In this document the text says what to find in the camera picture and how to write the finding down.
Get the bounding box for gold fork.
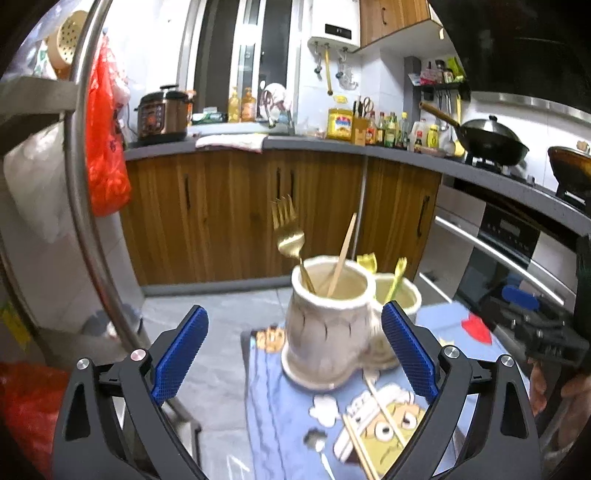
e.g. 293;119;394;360
271;195;315;294

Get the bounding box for wooden kitchen cabinets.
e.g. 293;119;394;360
121;149;442;287

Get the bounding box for person's right hand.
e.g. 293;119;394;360
529;359;590;415

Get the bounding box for white floral ceramic utensil holder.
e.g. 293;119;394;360
280;256;399;392

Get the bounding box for blue cartoon cloth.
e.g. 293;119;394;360
239;301;532;480

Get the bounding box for pale chopstick pair left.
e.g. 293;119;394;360
342;414;381;480

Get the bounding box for wooden stick in holder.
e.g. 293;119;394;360
327;213;356;298

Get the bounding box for small silver spoon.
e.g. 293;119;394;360
304;428;335;480

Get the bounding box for brown wok right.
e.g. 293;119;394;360
548;146;591;198

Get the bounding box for red bag lower left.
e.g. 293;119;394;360
1;362;70;479

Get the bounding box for black wok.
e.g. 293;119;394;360
419;102;529;167

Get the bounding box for red plastic bag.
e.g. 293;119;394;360
85;36;131;217

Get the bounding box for curved chrome rack pole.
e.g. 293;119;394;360
63;0;153;356

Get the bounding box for electric pressure cooker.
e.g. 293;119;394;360
135;84;192;145

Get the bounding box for yellow oil bottle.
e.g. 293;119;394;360
325;95;353;142

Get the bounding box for white water heater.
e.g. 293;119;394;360
308;0;361;51

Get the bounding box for gold colander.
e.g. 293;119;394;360
46;10;87;79

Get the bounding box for oven with steel handle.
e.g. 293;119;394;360
415;185;577;314

